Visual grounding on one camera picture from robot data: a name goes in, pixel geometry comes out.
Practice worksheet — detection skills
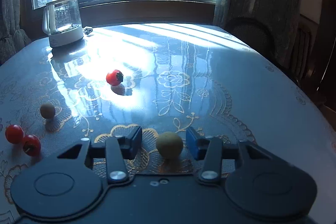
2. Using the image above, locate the dark chair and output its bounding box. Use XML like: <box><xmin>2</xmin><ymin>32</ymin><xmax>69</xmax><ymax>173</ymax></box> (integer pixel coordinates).
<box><xmin>224</xmin><ymin>17</ymin><xmax>281</xmax><ymax>68</ymax></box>

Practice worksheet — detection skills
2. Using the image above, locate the left grey curtain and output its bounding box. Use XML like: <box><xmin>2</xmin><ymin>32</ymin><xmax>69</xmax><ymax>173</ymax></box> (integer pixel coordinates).
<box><xmin>0</xmin><ymin>0</ymin><xmax>31</xmax><ymax>64</ymax></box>

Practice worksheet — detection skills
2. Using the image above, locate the green-brown longan fruit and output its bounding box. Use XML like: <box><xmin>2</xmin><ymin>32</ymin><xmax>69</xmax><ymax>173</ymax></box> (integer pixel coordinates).
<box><xmin>40</xmin><ymin>103</ymin><xmax>56</xmax><ymax>119</ymax></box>

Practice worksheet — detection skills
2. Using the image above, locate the red cherry tomato with calyx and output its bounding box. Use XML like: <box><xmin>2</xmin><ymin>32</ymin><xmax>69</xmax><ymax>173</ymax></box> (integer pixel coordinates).
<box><xmin>22</xmin><ymin>135</ymin><xmax>41</xmax><ymax>157</ymax></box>

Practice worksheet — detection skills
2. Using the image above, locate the pale yellow longan fruit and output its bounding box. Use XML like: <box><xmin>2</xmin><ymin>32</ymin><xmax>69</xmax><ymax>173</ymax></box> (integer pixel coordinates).
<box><xmin>155</xmin><ymin>132</ymin><xmax>183</xmax><ymax>160</ymax></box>

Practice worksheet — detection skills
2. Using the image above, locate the glass electric kettle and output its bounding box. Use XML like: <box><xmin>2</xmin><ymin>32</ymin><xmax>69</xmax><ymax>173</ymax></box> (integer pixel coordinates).
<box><xmin>42</xmin><ymin>0</ymin><xmax>84</xmax><ymax>48</ymax></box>

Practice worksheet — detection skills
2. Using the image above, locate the red cherry tomato oval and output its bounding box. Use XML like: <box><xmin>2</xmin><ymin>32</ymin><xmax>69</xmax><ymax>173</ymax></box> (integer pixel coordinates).
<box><xmin>5</xmin><ymin>124</ymin><xmax>24</xmax><ymax>144</ymax></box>

